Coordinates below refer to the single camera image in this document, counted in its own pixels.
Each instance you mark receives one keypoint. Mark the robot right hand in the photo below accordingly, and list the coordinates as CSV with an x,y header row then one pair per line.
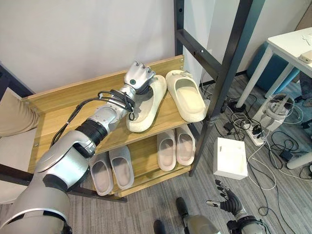
x,y
231,201

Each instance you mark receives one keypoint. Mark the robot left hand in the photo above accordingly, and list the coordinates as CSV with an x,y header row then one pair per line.
x,y
139,74

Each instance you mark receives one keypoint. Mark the cream foam slipper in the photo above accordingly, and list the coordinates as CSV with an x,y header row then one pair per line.
x,y
187,97
148,109

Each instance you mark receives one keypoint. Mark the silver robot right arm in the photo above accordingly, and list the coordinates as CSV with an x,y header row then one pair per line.
x,y
253,224

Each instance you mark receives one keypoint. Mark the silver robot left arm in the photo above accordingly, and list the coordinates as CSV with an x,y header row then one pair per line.
x,y
61,165

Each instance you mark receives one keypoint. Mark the wooden shoe rack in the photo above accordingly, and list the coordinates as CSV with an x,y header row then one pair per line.
x,y
63,102

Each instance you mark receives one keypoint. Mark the silver robot leg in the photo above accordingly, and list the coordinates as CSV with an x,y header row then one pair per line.
x,y
202,224

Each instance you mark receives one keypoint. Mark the white foam box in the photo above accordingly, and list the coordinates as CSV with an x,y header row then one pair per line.
x,y
230,158

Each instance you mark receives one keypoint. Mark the white power strip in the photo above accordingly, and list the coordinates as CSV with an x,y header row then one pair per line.
x,y
256,135

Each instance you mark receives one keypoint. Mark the pale pink slipper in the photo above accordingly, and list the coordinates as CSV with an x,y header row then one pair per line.
x,y
166,152
185,146

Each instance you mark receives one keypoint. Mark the black power adapter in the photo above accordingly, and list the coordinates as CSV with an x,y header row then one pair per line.
x,y
229,127
286,155

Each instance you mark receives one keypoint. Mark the dark robot foot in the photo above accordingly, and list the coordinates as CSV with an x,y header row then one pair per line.
x,y
159,228

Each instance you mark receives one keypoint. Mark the grey felt slipper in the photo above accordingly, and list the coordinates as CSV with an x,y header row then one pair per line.
x,y
101,176
122,168

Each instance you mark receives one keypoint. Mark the person's leg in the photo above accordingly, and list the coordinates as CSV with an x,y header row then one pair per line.
x,y
14,114
306,85

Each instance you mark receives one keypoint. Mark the blue round stool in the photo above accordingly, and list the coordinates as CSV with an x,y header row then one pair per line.
x,y
278,70

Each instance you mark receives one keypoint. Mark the white seat cushion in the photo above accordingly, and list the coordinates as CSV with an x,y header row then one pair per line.
x,y
14,156

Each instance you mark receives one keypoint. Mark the white table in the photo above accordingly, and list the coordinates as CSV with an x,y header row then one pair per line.
x,y
287,46

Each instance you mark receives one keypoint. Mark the black metal frame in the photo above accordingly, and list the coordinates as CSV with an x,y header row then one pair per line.
x,y
228,63

